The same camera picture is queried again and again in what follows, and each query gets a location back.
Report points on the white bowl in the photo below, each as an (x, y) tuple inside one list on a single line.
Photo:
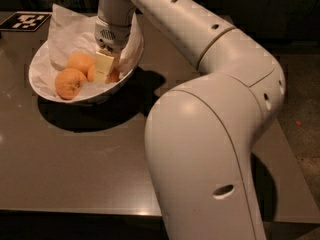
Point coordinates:
[(100, 95)]

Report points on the black white fiducial marker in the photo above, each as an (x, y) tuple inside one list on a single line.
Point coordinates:
[(24, 22)]

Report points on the white crumpled paper liner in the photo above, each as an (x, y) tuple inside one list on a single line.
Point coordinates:
[(73, 37)]

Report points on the orange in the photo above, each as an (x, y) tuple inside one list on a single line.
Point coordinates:
[(69, 82), (81, 62), (93, 76)]

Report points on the white rounded gripper body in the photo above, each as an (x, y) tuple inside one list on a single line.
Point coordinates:
[(111, 36)]

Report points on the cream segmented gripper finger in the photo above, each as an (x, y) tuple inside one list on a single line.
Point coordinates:
[(106, 61)]

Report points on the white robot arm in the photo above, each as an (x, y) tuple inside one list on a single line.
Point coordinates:
[(199, 135)]

